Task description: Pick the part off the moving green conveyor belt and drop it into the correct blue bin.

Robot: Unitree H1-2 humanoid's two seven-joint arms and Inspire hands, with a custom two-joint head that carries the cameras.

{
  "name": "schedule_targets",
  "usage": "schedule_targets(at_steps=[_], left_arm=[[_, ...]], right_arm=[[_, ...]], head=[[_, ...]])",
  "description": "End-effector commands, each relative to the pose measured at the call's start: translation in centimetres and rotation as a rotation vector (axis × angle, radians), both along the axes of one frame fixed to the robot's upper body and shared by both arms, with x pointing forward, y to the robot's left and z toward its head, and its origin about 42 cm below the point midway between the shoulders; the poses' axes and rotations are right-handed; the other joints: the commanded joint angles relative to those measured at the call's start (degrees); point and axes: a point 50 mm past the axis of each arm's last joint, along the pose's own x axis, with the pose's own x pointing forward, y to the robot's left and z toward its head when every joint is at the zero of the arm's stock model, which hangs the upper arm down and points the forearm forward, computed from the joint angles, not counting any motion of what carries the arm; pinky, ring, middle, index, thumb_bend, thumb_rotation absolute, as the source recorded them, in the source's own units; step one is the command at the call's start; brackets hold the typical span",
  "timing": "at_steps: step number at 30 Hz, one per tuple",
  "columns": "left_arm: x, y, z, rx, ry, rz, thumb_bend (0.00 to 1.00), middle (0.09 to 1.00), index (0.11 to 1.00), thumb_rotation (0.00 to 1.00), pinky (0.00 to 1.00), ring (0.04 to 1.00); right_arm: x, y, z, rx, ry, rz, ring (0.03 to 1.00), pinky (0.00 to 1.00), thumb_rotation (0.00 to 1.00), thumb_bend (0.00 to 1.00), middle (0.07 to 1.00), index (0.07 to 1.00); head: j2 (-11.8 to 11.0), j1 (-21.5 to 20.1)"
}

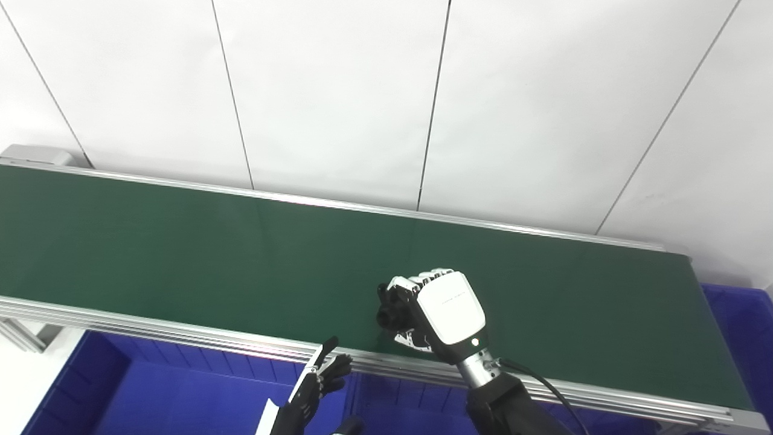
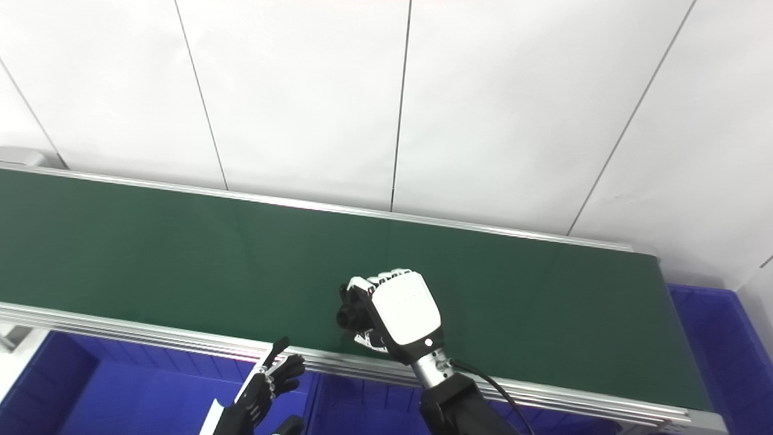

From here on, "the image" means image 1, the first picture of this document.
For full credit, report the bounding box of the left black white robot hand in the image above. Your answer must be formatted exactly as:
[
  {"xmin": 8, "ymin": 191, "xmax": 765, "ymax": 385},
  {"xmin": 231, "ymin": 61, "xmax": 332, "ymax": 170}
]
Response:
[{"xmin": 256, "ymin": 336, "xmax": 364, "ymax": 435}]

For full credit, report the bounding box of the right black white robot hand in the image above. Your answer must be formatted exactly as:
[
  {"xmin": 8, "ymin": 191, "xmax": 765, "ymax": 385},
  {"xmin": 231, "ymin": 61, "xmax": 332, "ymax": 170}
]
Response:
[{"xmin": 386, "ymin": 267, "xmax": 489, "ymax": 365}]

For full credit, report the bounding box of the black flanged metal part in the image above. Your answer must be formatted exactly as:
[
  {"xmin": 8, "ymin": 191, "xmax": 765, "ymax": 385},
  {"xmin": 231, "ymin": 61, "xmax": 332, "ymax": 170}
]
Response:
[{"xmin": 375, "ymin": 282, "xmax": 419, "ymax": 332}]

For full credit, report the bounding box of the blue plastic bin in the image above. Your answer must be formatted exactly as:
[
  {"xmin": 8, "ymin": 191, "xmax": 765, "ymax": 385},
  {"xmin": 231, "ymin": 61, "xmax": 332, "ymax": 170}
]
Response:
[
  {"xmin": 699, "ymin": 283, "xmax": 773, "ymax": 425},
  {"xmin": 21, "ymin": 329, "xmax": 358, "ymax": 435},
  {"xmin": 344, "ymin": 371, "xmax": 660, "ymax": 435}
]

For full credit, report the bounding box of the green conveyor belt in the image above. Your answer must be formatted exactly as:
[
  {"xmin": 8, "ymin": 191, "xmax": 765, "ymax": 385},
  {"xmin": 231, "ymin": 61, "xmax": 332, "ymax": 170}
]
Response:
[{"xmin": 0, "ymin": 144, "xmax": 773, "ymax": 435}]

